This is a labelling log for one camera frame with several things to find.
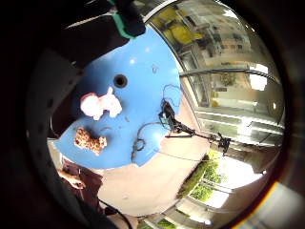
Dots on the white and pink soft toy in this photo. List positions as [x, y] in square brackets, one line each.
[101, 104]

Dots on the brown spotted soft toy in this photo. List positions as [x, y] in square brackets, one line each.
[89, 141]

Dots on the the person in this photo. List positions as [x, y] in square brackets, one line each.
[90, 183]

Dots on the green hedge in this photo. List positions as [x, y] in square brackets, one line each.
[203, 178]

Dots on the black camera tripod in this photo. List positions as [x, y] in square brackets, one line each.
[178, 125]

